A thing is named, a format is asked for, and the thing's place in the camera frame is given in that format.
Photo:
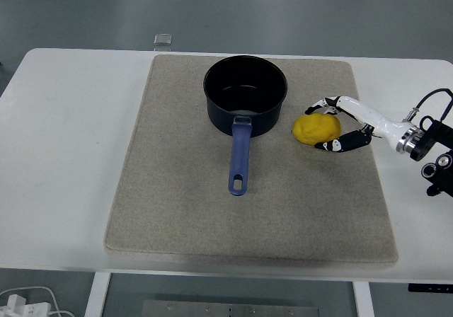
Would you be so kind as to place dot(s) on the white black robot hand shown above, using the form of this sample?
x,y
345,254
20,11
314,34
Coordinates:
x,y
384,127

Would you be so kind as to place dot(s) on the yellow potato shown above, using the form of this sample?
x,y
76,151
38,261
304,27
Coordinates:
x,y
315,129

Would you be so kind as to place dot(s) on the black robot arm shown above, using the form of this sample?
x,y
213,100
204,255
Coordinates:
x,y
424,143

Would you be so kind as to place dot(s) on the black table control panel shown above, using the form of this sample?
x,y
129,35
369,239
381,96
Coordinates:
x,y
430,288

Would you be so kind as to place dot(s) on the white table leg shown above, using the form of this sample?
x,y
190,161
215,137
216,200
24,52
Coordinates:
x,y
96,295
364,301

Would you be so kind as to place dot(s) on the beige fabric mat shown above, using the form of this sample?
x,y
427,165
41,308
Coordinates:
x,y
198,218

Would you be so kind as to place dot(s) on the grey metal plate with screws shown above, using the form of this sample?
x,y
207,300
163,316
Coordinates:
x,y
230,309

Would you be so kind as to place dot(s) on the small clear floor block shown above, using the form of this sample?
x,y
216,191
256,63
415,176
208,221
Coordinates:
x,y
163,39

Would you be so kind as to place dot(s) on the white power strip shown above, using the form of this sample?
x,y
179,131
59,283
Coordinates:
x,y
24,308

